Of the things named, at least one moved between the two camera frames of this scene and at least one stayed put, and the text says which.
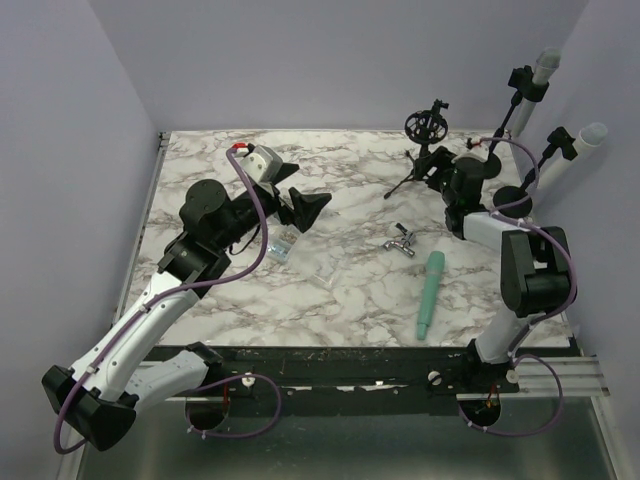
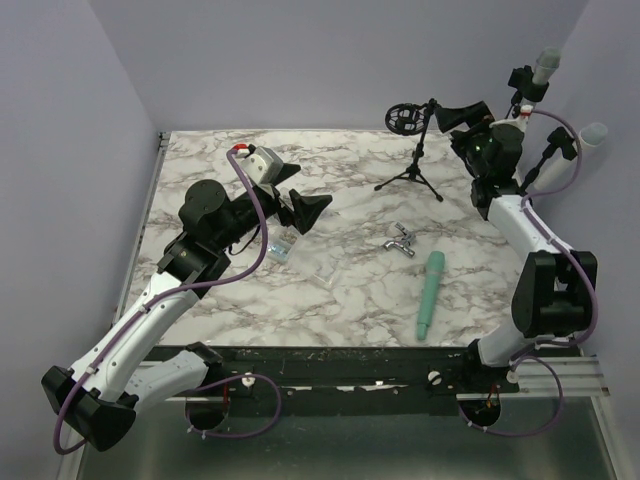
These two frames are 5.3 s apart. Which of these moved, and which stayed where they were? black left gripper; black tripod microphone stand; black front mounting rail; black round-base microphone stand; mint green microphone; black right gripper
Moved: black right gripper; black tripod microphone stand
Stayed: mint green microphone; black left gripper; black round-base microphone stand; black front mounting rail
